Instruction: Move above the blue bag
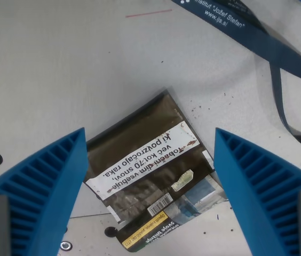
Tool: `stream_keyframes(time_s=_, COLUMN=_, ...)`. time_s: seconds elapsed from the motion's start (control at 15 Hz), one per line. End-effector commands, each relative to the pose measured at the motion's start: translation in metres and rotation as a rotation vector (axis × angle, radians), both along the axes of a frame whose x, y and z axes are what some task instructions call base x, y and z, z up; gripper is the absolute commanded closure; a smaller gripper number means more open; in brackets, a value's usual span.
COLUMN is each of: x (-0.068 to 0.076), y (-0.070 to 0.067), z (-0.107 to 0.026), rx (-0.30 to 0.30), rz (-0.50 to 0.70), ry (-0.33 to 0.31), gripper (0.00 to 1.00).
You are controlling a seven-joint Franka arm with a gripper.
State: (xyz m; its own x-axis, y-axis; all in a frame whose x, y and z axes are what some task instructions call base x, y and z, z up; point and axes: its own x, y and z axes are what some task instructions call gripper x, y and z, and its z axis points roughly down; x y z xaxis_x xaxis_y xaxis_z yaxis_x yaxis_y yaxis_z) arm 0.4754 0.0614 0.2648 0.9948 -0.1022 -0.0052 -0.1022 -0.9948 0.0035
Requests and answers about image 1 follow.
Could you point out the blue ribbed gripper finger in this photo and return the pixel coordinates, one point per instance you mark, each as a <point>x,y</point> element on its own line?
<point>46,186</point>
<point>252,184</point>

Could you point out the silver table screw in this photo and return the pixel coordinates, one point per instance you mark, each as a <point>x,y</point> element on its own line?
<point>66,245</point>

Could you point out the dark tobacco pouch with warning label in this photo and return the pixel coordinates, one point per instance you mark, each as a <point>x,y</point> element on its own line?
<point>150,170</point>

